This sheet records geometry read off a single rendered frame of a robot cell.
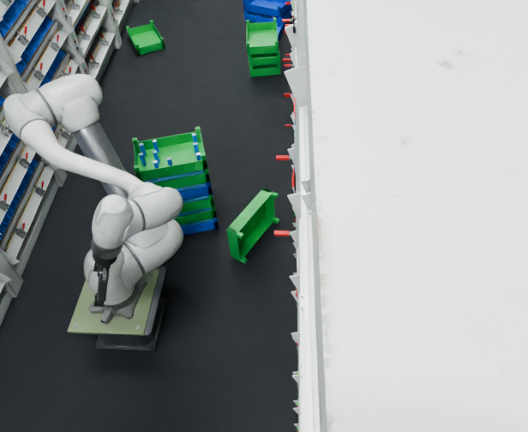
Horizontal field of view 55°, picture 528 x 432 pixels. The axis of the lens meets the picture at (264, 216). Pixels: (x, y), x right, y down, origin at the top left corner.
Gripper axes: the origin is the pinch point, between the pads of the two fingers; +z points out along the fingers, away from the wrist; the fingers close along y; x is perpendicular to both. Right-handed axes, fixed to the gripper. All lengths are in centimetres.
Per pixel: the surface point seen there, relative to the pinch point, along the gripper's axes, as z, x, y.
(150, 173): 3, -22, 58
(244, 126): 27, -87, 130
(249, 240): 28, -73, 44
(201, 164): -6, -42, 58
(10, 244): 55, 31, 57
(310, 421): -116, -1, -87
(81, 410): 55, 1, -20
